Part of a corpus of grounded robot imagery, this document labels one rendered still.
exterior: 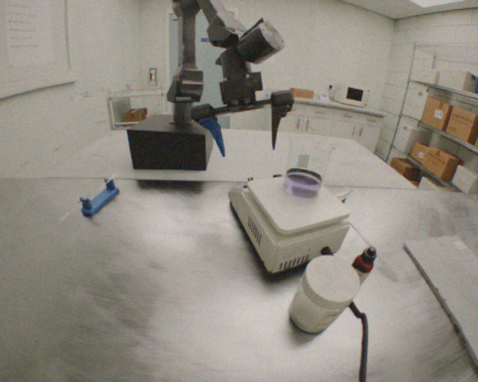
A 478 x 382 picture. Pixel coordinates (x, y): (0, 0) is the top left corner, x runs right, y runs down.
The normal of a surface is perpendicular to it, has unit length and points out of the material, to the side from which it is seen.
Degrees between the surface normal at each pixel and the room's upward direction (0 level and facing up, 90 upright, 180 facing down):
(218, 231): 0
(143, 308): 0
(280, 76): 90
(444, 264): 0
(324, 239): 90
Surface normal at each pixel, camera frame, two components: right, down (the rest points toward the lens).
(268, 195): 0.05, -0.85
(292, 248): 0.32, 0.51
